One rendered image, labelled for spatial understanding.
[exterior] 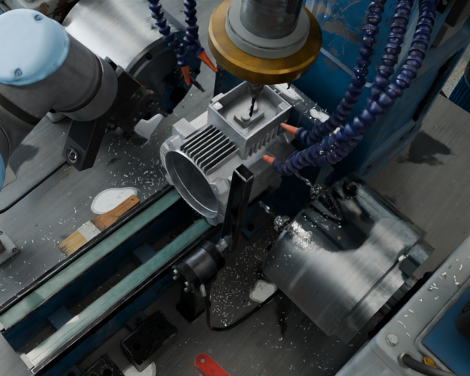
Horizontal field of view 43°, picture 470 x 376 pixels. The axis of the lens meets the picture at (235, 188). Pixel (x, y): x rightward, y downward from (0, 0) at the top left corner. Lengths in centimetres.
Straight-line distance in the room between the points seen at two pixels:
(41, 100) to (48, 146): 76
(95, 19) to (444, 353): 85
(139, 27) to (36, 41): 51
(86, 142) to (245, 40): 28
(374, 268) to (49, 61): 57
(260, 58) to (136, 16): 37
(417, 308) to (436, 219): 56
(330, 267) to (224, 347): 36
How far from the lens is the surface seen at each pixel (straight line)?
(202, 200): 121
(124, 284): 115
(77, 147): 89
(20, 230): 137
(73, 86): 74
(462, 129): 168
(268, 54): 90
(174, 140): 110
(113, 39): 118
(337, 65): 116
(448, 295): 98
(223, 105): 112
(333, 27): 114
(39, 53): 68
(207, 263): 104
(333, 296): 98
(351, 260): 96
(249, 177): 88
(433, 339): 93
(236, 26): 92
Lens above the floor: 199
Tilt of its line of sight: 58 degrees down
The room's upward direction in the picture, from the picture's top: 12 degrees clockwise
